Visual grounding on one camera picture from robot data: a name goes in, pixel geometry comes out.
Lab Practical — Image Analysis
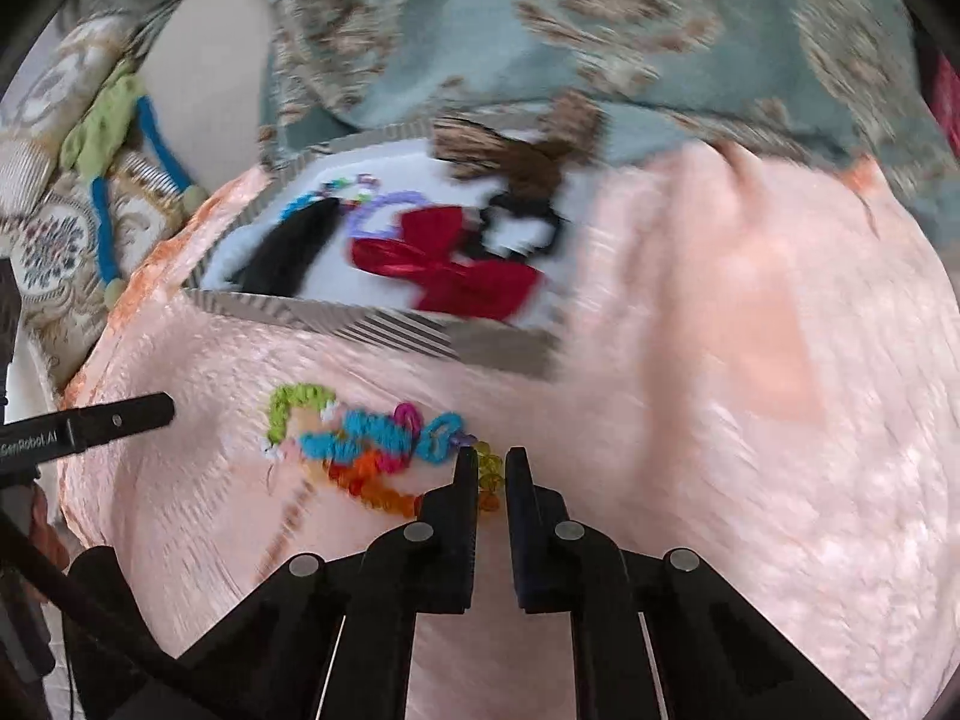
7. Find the black hair clip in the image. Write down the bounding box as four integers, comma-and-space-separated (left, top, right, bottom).
237, 195, 344, 295

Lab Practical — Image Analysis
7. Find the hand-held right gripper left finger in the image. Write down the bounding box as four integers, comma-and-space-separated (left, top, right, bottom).
161, 447, 482, 720

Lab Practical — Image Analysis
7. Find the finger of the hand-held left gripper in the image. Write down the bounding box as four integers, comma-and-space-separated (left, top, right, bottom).
63, 391, 176, 453

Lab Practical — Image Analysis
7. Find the turquoise bead bracelet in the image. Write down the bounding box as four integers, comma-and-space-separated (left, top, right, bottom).
296, 409, 467, 475

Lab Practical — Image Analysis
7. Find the blue bead bracelet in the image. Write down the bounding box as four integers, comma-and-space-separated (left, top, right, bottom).
276, 190, 340, 224

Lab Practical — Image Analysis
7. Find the purple bead bracelet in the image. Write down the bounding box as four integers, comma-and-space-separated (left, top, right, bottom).
319, 174, 437, 242

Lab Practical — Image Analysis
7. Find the pink bead bracelet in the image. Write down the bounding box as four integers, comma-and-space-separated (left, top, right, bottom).
388, 403, 422, 460

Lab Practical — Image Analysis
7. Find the person's left hand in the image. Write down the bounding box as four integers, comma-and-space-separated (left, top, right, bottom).
30, 486, 70, 551

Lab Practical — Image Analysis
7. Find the beige sofa cushion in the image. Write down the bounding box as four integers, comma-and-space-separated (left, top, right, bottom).
139, 0, 275, 192

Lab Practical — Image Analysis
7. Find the red satin bow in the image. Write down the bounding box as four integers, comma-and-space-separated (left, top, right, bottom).
349, 205, 546, 325

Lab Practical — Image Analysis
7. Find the orange and yellow bead bracelet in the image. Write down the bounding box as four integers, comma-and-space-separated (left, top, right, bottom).
322, 439, 508, 521

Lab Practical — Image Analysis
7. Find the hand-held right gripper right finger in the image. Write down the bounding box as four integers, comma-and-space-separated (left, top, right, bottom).
505, 447, 863, 720

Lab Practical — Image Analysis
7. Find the green bead bracelet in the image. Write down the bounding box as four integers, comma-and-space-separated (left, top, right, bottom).
265, 382, 340, 460

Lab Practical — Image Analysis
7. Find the black scrunchie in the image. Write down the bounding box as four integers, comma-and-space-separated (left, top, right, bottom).
475, 190, 569, 261

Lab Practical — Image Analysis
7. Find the black and white striped box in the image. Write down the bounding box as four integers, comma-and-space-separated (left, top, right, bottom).
184, 118, 572, 381

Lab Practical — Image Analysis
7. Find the embroidered bolster cushion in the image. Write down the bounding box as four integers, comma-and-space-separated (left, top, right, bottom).
0, 15, 143, 203

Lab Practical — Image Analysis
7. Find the white round pillow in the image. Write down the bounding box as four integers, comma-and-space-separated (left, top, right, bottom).
4, 326, 65, 428

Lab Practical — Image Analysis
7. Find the green and blue rope toy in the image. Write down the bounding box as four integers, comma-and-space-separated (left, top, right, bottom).
58, 73, 212, 310

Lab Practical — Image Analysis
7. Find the leopard print bow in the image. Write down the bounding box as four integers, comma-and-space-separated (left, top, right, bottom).
432, 94, 605, 170

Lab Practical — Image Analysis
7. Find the floral embroidered cushion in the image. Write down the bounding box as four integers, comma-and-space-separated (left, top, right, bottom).
0, 150, 196, 391

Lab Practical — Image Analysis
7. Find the brown lace bow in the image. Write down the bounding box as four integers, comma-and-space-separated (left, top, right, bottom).
501, 141, 566, 199

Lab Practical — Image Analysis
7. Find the teal damask blanket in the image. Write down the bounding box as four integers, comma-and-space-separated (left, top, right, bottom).
60, 0, 960, 218

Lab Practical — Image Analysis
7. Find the dark red cloth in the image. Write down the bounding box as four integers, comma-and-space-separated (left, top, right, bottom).
917, 43, 960, 125

